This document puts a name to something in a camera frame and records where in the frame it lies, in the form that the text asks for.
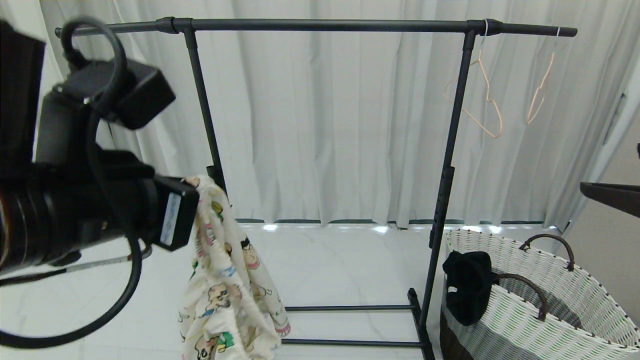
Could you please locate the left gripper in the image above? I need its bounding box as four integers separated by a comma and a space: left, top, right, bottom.
7, 150, 201, 273

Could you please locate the cream printed garment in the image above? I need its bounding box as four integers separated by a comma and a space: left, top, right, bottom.
179, 174, 292, 360

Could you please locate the black clothes rack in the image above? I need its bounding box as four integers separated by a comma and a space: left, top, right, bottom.
55, 16, 578, 360

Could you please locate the pink clothes hanger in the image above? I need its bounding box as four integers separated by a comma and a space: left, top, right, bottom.
526, 50, 556, 125
444, 47, 503, 139

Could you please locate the white laundry basket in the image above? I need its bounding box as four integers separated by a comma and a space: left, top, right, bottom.
440, 229, 640, 360

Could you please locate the white curtain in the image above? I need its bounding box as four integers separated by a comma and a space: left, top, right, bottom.
45, 0, 640, 233
0, 0, 116, 166

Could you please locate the black garment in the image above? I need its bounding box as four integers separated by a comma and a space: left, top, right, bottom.
442, 251, 499, 327

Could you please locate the black cable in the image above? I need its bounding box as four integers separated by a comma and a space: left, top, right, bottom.
0, 17, 144, 349

